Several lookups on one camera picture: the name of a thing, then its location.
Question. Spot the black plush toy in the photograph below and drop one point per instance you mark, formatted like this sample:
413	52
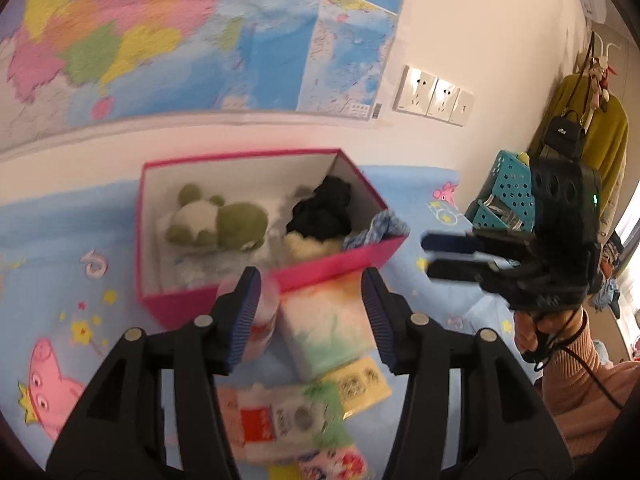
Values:
320	210

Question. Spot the white and red snack packet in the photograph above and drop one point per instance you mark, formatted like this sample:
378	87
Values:
270	420

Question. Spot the small hanging plush toy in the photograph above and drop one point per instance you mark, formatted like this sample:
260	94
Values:
597	80

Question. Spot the yellow printed card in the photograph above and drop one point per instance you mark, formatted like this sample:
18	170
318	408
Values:
360	385

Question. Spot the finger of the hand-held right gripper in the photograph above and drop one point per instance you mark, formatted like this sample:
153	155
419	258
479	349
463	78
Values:
450	242
450	270

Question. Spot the green tissue packet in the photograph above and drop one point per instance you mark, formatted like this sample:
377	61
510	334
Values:
336	437

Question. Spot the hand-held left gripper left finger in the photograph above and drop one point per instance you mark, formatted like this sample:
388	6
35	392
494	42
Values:
245	320

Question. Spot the large pastel tissue pack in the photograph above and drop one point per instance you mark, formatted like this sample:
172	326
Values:
325	330

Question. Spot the person's right hand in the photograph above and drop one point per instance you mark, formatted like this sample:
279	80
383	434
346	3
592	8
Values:
525	332

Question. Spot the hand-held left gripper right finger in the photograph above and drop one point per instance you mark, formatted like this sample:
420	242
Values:
380	320

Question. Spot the pink cardboard box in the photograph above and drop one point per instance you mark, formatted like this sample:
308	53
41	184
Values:
200	305

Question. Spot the white bottle red label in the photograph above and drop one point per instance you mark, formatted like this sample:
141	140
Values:
270	310

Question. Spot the green frog plush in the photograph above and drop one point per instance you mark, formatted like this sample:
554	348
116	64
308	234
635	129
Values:
235	220

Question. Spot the blue checked cloth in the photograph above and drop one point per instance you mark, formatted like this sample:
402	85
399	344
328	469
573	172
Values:
380	227

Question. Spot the yellow-green coat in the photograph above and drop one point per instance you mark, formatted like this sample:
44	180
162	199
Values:
607	145

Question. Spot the colourful wall map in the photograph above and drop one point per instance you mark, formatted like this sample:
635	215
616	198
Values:
150	35

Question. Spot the person's right forearm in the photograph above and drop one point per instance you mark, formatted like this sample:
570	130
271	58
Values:
585	400

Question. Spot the small floral tissue pack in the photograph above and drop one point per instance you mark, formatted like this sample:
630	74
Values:
335	465

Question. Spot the black handbag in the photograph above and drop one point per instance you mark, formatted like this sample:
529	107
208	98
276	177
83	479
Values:
565	135

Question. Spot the teal perforated basket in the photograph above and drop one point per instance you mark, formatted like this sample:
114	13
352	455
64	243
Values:
487	217
512	180

